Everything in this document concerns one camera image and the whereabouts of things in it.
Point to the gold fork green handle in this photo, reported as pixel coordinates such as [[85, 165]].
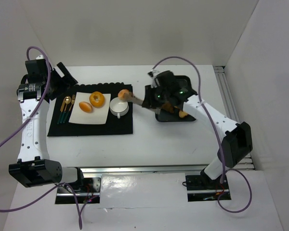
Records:
[[69, 109]]

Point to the brown croissant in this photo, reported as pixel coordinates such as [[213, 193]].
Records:
[[168, 107]]

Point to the white two-handled soup bowl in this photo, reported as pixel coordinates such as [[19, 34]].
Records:
[[118, 108]]

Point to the aluminium front rail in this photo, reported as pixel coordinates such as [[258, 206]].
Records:
[[143, 169]]

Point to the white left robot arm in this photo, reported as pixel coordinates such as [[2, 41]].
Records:
[[34, 166]]

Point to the black baking tray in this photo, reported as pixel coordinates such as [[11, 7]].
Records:
[[165, 116]]

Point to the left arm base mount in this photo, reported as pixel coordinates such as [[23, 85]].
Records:
[[89, 192]]

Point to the pale oblong bread roll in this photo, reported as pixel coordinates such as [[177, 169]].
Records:
[[182, 114]]

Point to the metal serving tongs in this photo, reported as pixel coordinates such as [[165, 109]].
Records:
[[130, 97]]

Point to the orange ring donut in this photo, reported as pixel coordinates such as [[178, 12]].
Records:
[[97, 99]]

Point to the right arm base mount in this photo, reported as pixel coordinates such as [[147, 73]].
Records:
[[200, 190]]

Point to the gold knife green handle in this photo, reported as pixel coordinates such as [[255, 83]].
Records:
[[61, 111]]

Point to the pale small round bun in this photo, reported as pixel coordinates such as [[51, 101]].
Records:
[[122, 94]]

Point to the aluminium side rail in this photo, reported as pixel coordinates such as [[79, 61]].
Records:
[[246, 163]]

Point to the black scalloped placemat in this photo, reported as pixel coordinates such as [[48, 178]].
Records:
[[113, 125]]

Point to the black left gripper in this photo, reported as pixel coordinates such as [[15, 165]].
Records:
[[63, 78]]

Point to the white square plate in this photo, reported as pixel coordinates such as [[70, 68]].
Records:
[[97, 117]]

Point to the gold spoon green handle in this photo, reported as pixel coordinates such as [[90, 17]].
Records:
[[68, 100]]

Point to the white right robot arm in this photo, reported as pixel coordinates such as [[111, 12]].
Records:
[[234, 138]]

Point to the orange round bun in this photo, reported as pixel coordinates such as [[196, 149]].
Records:
[[86, 107]]

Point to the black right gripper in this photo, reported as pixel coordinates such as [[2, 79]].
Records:
[[147, 96]]

